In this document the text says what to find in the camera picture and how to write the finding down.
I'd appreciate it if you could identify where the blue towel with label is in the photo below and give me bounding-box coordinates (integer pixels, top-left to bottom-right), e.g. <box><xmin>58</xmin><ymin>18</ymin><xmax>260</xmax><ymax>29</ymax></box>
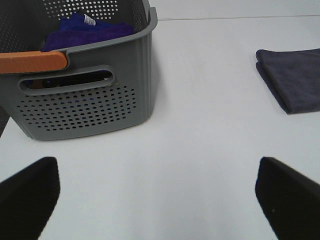
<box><xmin>59</xmin><ymin>13</ymin><xmax>114</xmax><ymax>32</ymax></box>

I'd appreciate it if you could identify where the orange basket handle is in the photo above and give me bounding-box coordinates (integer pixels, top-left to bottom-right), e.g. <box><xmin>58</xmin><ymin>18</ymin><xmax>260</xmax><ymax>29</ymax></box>
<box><xmin>0</xmin><ymin>51</ymin><xmax>68</xmax><ymax>74</ymax></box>

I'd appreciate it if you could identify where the grey perforated plastic basket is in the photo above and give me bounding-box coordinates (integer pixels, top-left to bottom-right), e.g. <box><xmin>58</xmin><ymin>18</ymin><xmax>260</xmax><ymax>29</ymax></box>
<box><xmin>0</xmin><ymin>0</ymin><xmax>158</xmax><ymax>141</ymax></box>

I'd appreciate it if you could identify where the purple towel in basket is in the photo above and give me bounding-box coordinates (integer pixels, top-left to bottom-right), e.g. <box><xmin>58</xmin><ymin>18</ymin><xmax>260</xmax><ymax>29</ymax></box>
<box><xmin>41</xmin><ymin>22</ymin><xmax>135</xmax><ymax>52</ymax></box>

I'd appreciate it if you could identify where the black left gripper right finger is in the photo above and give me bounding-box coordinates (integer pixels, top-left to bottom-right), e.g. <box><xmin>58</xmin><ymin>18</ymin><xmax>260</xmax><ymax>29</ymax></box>
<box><xmin>254</xmin><ymin>157</ymin><xmax>320</xmax><ymax>240</ymax></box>

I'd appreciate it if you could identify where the dark grey towel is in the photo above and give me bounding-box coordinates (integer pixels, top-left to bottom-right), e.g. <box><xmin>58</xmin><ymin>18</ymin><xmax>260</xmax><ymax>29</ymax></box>
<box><xmin>255</xmin><ymin>48</ymin><xmax>320</xmax><ymax>115</ymax></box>

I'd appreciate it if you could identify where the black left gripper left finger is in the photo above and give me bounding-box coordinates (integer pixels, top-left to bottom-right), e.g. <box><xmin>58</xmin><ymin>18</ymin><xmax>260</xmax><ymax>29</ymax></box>
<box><xmin>0</xmin><ymin>157</ymin><xmax>60</xmax><ymax>240</ymax></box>

